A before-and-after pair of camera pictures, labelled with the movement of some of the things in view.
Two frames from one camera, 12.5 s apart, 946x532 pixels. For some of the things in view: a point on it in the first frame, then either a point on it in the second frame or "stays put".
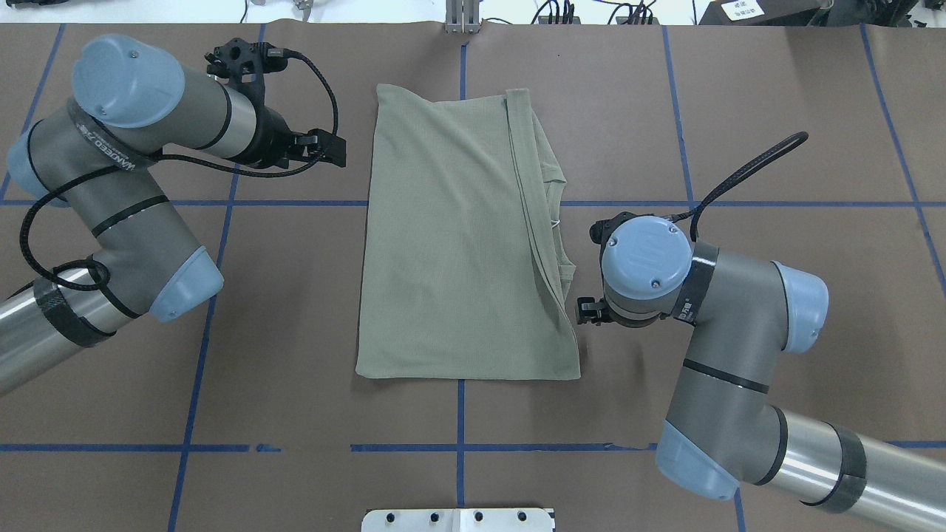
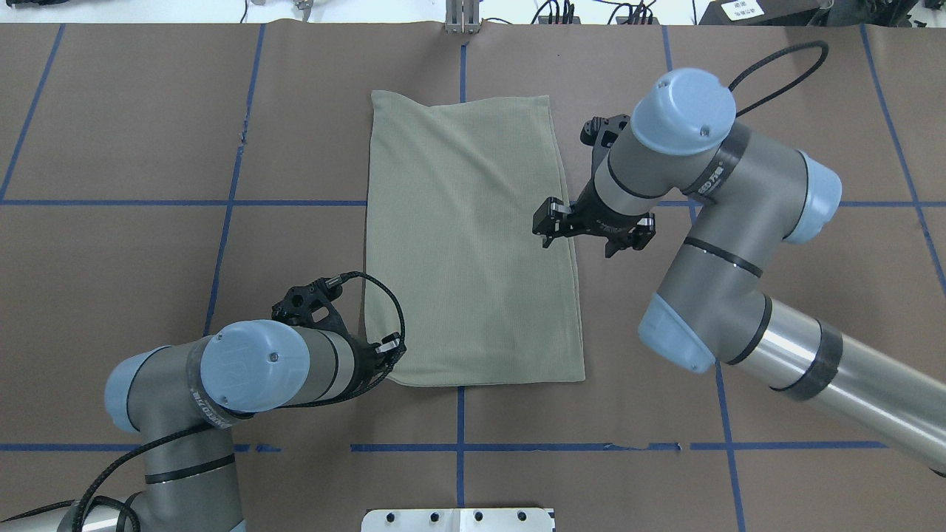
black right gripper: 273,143 → 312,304
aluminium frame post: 463,16 stays put
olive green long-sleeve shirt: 465,273 stays put
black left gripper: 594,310 → 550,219
